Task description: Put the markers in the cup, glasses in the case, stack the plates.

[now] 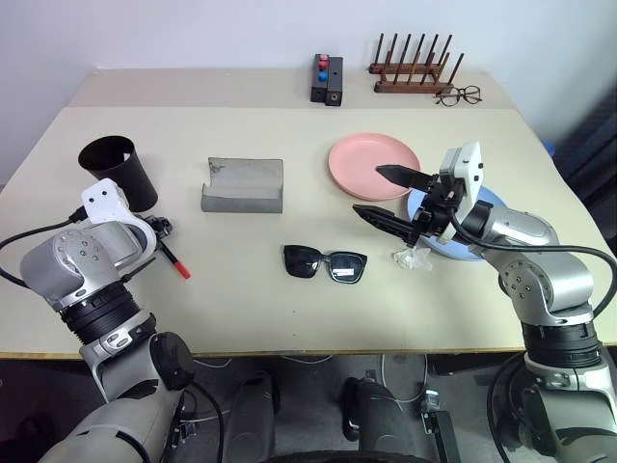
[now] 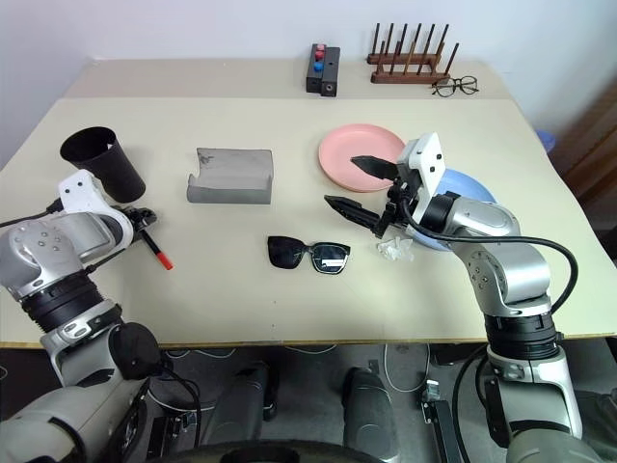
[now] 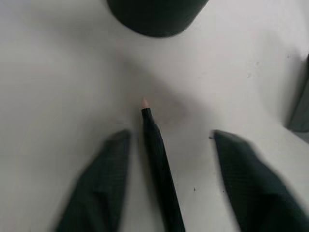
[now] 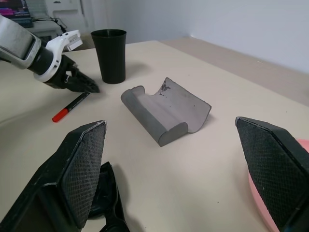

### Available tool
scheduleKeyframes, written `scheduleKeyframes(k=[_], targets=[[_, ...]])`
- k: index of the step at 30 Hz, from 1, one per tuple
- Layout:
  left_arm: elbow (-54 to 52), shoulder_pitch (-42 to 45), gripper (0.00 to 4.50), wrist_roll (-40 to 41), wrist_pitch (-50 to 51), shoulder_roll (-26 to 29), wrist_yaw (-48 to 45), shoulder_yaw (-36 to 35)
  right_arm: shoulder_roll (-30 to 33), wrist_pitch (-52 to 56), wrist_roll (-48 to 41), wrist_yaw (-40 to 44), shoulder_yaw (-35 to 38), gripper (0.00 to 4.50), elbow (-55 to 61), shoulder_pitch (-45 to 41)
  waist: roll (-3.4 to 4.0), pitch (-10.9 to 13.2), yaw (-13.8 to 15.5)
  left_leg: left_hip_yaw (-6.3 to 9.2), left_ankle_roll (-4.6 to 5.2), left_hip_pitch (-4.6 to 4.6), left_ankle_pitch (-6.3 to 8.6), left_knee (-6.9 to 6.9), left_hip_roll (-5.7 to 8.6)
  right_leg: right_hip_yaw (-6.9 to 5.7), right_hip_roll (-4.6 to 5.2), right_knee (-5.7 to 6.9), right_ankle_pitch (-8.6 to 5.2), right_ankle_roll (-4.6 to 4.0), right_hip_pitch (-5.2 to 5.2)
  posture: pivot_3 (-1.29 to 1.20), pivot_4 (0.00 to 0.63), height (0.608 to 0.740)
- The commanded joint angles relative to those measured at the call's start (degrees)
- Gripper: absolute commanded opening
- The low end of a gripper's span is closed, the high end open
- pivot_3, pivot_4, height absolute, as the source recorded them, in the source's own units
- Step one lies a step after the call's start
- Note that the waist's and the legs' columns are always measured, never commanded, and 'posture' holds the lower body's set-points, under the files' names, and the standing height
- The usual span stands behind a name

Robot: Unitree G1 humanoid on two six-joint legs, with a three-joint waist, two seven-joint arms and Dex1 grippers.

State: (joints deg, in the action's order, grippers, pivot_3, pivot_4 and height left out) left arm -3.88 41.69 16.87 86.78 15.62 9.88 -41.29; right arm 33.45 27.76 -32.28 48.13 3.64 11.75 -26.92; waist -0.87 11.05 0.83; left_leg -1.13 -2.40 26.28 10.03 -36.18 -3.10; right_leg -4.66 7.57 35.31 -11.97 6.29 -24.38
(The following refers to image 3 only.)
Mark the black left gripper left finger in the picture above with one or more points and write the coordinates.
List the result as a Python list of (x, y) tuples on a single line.
[(96, 188)]

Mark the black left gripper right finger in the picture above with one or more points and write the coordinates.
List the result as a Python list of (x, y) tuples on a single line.
[(256, 186)]

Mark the dark glasses case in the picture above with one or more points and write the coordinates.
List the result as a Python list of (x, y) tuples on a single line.
[(300, 101)]

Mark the black cup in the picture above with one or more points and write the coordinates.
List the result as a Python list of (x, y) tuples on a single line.
[(158, 17)]

